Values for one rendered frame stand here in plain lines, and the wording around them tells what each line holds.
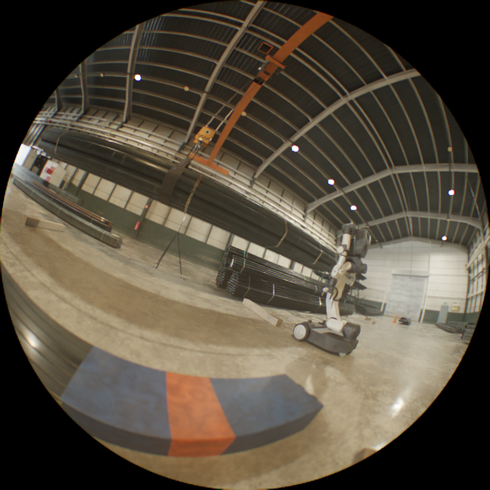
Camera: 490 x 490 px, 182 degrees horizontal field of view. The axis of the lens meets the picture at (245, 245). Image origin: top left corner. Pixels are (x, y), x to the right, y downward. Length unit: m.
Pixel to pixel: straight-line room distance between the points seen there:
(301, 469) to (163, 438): 0.43
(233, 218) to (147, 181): 1.10
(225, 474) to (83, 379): 0.42
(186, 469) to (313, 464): 0.37
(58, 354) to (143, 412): 0.26
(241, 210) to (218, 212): 0.27
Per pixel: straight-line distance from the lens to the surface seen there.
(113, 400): 0.45
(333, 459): 0.75
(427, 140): 11.84
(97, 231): 3.95
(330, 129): 10.73
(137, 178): 1.94
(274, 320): 2.08
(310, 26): 5.62
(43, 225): 2.84
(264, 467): 0.62
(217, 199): 1.76
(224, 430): 0.45
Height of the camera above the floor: 0.54
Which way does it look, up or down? 10 degrees up
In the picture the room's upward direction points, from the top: 19 degrees clockwise
